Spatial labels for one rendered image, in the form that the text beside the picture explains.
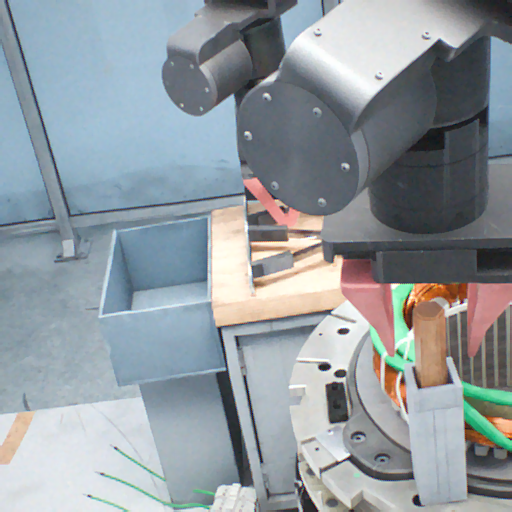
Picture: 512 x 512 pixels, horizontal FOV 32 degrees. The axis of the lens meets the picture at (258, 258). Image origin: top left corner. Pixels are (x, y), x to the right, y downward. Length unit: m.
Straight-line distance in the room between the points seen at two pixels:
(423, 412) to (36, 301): 2.57
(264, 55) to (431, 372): 0.41
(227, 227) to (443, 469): 0.47
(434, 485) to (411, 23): 0.31
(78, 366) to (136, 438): 1.53
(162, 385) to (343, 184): 0.61
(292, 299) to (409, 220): 0.41
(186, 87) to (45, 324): 2.16
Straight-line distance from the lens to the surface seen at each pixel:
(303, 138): 0.34
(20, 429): 1.22
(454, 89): 0.39
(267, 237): 0.87
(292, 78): 0.33
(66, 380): 2.63
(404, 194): 0.42
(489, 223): 0.44
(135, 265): 1.01
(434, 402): 0.52
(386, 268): 0.43
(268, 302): 0.82
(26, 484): 1.14
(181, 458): 0.99
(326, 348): 0.70
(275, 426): 0.93
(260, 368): 0.88
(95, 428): 1.18
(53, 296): 3.03
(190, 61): 0.77
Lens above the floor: 1.52
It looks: 31 degrees down
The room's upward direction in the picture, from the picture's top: 10 degrees counter-clockwise
